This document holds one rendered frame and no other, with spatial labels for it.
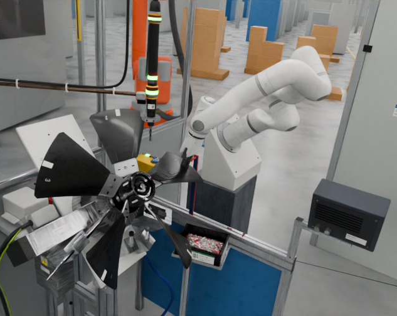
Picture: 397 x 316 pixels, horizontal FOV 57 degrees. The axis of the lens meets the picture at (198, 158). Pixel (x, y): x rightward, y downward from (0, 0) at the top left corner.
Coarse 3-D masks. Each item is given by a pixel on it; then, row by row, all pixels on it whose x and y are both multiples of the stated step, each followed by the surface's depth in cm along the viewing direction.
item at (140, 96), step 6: (138, 96) 131; (144, 96) 132; (138, 102) 132; (144, 102) 132; (144, 108) 133; (144, 114) 134; (156, 114) 139; (144, 120) 134; (150, 120) 133; (156, 120) 134
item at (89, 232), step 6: (108, 210) 138; (102, 216) 135; (96, 222) 132; (90, 228) 129; (96, 228) 131; (84, 234) 127; (90, 234) 128; (72, 252) 121; (66, 258) 119; (60, 264) 117
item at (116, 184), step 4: (112, 176) 132; (116, 176) 133; (108, 180) 132; (112, 180) 133; (116, 180) 134; (120, 180) 135; (104, 184) 132; (108, 184) 133; (112, 184) 134; (116, 184) 135; (104, 188) 133; (108, 188) 134; (112, 188) 134; (116, 188) 135; (100, 192) 133; (104, 192) 134; (112, 192) 135; (108, 196) 135; (112, 196) 136
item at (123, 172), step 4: (128, 160) 143; (132, 160) 142; (136, 160) 142; (116, 164) 142; (120, 164) 142; (124, 164) 142; (128, 164) 142; (132, 164) 142; (136, 164) 142; (116, 168) 142; (120, 168) 142; (128, 168) 141; (132, 168) 141; (136, 168) 141; (116, 172) 141; (120, 172) 141; (124, 172) 141; (128, 172) 141; (132, 172) 141; (124, 176) 140
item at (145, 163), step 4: (140, 156) 196; (144, 156) 197; (148, 156) 197; (140, 160) 192; (144, 160) 192; (148, 160) 193; (140, 164) 191; (144, 164) 190; (148, 164) 188; (152, 164) 188; (140, 168) 192; (144, 168) 191; (148, 168) 189
